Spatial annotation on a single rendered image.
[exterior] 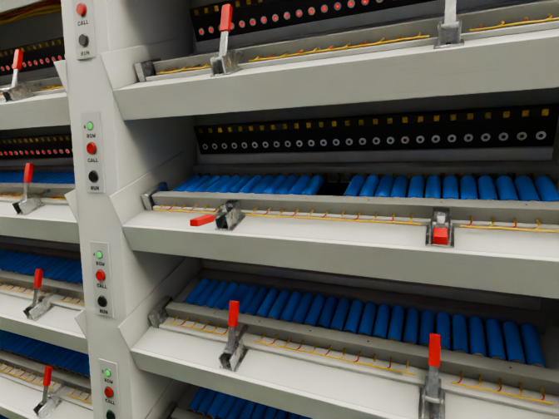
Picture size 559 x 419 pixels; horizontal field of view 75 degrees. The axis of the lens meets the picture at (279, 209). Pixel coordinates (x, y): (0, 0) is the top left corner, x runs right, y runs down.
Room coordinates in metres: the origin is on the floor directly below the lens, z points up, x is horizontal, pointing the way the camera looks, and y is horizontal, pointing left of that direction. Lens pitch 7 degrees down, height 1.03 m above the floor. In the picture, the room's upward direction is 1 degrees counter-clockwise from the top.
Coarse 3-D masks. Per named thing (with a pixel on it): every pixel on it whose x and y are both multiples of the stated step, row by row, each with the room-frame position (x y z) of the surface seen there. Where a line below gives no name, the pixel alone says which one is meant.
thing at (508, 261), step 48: (144, 192) 0.59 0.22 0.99; (144, 240) 0.54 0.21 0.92; (192, 240) 0.50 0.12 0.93; (240, 240) 0.47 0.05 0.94; (288, 240) 0.44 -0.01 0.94; (336, 240) 0.42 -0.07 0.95; (384, 240) 0.40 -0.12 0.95; (480, 240) 0.37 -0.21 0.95; (528, 240) 0.36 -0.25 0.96; (480, 288) 0.37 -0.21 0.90; (528, 288) 0.35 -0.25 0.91
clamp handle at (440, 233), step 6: (438, 216) 0.38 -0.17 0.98; (444, 216) 0.37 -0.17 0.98; (438, 222) 0.38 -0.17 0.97; (444, 222) 0.38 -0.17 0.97; (438, 228) 0.35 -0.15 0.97; (444, 228) 0.36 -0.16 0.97; (438, 234) 0.32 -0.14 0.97; (444, 234) 0.32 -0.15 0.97; (438, 240) 0.32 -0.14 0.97; (444, 240) 0.31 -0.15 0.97
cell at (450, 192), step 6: (444, 180) 0.48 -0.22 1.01; (450, 180) 0.47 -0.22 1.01; (456, 180) 0.47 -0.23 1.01; (444, 186) 0.46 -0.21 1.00; (450, 186) 0.45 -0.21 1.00; (456, 186) 0.46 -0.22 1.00; (444, 192) 0.45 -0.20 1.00; (450, 192) 0.44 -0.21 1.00; (456, 192) 0.44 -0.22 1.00; (444, 198) 0.44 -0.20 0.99; (450, 198) 0.43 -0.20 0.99; (456, 198) 0.43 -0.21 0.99
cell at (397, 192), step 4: (400, 176) 0.50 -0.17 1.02; (404, 176) 0.51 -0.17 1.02; (396, 180) 0.50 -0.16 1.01; (400, 180) 0.49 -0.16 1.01; (404, 180) 0.49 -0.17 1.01; (396, 184) 0.49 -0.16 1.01; (400, 184) 0.48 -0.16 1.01; (404, 184) 0.49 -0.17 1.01; (396, 188) 0.47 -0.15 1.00; (400, 188) 0.47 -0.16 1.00; (404, 188) 0.48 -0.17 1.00; (392, 192) 0.47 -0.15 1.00; (396, 192) 0.46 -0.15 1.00; (400, 192) 0.46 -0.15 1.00; (404, 192) 0.47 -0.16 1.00; (392, 196) 0.46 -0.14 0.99; (396, 196) 0.46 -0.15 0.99; (400, 196) 0.45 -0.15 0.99; (404, 196) 0.46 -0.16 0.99
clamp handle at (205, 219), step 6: (222, 210) 0.49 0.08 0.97; (228, 210) 0.49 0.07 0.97; (204, 216) 0.45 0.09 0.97; (210, 216) 0.45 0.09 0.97; (216, 216) 0.46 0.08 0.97; (222, 216) 0.47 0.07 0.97; (192, 222) 0.42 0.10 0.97; (198, 222) 0.42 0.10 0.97; (204, 222) 0.43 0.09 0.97; (210, 222) 0.45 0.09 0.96
